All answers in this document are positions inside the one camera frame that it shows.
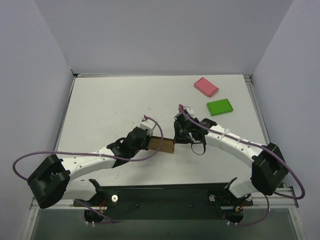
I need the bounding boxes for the brown cardboard paper box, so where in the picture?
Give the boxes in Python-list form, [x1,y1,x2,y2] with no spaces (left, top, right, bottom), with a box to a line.
[148,136,175,154]

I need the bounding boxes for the green paper box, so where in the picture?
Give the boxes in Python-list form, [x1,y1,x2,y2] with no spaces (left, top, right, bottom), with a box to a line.
[206,98,234,117]

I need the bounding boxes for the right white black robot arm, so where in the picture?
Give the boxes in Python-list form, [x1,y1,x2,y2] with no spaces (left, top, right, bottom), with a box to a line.
[173,113,288,199]

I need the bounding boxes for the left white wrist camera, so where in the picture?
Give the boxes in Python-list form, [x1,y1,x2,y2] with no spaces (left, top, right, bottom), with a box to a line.
[139,117,156,136]

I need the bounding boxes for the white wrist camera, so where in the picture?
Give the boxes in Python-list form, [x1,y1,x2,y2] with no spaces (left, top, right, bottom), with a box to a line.
[175,105,195,119]
[139,117,156,136]

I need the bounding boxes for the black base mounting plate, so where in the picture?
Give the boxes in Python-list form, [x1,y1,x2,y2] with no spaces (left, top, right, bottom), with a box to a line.
[73,183,253,221]

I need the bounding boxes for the pink paper box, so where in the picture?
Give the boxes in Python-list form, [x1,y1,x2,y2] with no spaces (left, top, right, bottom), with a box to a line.
[193,77,219,98]

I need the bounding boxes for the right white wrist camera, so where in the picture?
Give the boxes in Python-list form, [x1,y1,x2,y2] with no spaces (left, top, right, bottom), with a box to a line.
[175,105,195,119]

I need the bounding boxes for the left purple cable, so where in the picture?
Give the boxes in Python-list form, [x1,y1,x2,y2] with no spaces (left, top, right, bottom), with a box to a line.
[12,115,165,225]

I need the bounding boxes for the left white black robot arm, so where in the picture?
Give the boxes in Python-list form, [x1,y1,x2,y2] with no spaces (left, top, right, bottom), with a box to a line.
[27,126,153,209]

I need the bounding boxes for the aluminium table frame rail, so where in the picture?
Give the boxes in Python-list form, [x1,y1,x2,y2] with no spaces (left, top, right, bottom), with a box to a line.
[29,74,300,211]

